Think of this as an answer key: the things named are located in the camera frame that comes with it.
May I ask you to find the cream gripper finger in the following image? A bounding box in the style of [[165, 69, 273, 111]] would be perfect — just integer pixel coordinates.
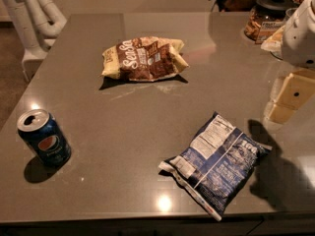
[[261, 27, 284, 52], [264, 70, 315, 124]]

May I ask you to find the blue chip bag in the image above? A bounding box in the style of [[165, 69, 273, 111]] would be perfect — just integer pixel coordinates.
[[158, 113, 272, 221]]

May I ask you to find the brown yellow chip bag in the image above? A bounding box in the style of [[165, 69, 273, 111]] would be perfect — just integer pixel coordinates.
[[101, 36, 189, 82]]

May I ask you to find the blue pepsi can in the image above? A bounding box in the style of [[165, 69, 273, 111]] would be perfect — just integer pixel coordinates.
[[17, 109, 71, 166]]

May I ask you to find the glass snack jar black lid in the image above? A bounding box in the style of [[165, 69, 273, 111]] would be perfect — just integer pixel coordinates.
[[244, 0, 296, 44]]

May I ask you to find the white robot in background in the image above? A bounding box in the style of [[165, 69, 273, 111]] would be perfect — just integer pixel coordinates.
[[2, 0, 67, 82]]

